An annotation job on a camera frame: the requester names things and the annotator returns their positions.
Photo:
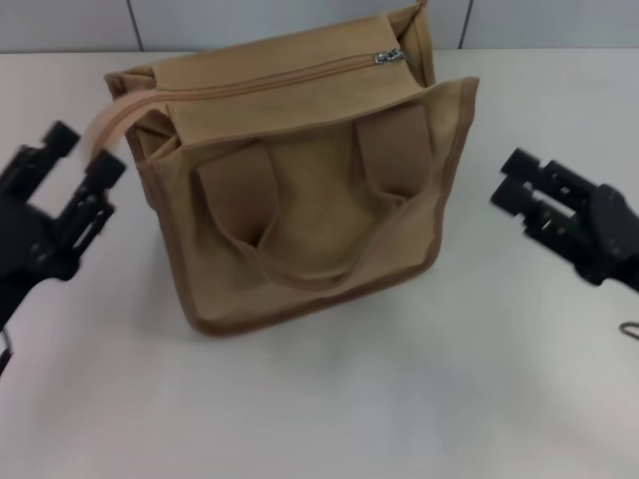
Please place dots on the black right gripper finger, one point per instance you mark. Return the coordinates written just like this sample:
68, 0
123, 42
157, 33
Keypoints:
521, 162
509, 197

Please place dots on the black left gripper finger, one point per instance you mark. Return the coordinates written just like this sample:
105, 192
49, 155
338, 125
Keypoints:
107, 169
60, 137

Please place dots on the khaki canvas food bag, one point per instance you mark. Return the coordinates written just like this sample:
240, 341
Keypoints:
324, 209

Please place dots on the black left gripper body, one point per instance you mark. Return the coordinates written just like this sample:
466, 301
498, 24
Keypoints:
30, 244

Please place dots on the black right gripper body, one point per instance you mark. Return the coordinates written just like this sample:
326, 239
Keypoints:
614, 234

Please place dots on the silver zipper pull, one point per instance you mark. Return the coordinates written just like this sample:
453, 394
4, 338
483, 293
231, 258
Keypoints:
387, 56

